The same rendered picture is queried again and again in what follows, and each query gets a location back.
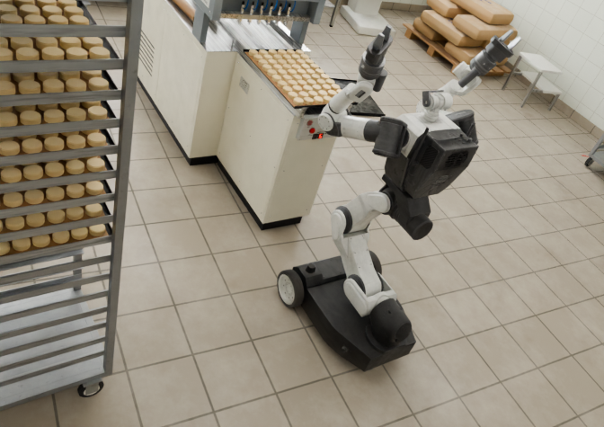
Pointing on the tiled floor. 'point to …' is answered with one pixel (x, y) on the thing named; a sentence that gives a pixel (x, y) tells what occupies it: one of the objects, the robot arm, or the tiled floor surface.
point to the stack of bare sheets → (361, 102)
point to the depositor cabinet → (188, 72)
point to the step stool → (537, 76)
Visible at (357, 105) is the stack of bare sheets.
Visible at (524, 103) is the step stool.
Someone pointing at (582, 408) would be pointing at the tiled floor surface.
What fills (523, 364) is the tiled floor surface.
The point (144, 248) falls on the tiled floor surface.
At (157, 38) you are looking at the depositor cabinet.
